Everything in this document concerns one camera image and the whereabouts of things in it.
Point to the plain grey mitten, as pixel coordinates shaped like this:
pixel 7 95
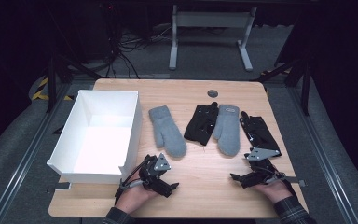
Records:
pixel 169 133

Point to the grey mitten with label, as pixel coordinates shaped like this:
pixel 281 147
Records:
pixel 228 130

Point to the yellow black hazard tape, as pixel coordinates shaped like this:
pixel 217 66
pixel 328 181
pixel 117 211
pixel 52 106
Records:
pixel 40 91

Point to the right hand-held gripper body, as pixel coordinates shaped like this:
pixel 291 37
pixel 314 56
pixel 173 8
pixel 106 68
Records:
pixel 264 171

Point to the grey table edge bracket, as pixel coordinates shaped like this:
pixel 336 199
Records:
pixel 296 180

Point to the white rectangular box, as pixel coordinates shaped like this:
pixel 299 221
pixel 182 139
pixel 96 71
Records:
pixel 102 140

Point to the aluminium floor rail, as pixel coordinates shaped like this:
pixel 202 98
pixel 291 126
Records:
pixel 28 155
pixel 323 155

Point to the black glove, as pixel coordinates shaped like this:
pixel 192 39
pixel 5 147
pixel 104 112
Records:
pixel 202 124
pixel 259 132

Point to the dark computer case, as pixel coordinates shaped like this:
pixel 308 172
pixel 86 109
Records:
pixel 101 31

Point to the person's right hand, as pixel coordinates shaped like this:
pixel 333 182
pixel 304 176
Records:
pixel 276 191

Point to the black metal stand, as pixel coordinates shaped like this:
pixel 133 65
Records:
pixel 305 87
pixel 52 84

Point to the round grey table grommet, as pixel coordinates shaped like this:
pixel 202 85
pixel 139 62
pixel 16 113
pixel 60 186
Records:
pixel 213 93

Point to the person's left hand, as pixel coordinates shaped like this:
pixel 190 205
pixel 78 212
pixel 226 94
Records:
pixel 135 197

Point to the white metal stand frame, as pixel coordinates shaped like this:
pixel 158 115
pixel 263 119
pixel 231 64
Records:
pixel 211 19

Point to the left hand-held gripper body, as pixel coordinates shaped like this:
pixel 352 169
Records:
pixel 150 174

